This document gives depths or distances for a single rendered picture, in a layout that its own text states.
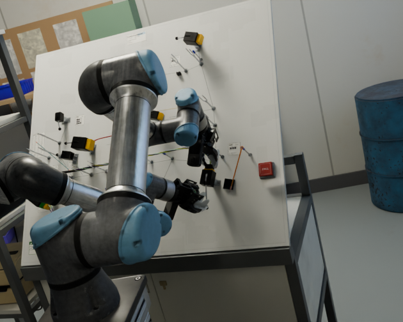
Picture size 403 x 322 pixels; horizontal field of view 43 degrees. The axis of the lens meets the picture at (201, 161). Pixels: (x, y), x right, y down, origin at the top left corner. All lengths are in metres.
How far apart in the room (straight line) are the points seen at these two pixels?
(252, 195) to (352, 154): 2.58
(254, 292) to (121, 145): 1.04
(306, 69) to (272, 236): 2.52
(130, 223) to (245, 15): 1.35
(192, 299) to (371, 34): 2.77
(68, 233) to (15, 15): 3.69
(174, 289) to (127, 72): 1.11
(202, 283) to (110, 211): 1.05
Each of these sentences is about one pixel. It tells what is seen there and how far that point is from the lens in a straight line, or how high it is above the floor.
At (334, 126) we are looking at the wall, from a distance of 4.30.
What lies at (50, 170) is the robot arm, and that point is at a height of 1.41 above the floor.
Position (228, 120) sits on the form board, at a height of 1.28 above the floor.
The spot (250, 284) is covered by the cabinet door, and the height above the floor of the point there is 0.70.
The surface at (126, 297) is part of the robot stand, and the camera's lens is 1.17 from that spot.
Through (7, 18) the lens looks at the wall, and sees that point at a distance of 4.67.
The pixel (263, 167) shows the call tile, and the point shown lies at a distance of 1.85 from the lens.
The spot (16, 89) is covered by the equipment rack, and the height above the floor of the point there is 1.57.
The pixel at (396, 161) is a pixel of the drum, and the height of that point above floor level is 0.40.
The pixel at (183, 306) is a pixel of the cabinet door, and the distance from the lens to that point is 2.12.
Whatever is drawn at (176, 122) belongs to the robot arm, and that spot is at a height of 1.40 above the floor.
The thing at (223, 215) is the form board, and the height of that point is 0.98.
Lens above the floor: 1.72
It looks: 16 degrees down
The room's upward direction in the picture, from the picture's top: 15 degrees counter-clockwise
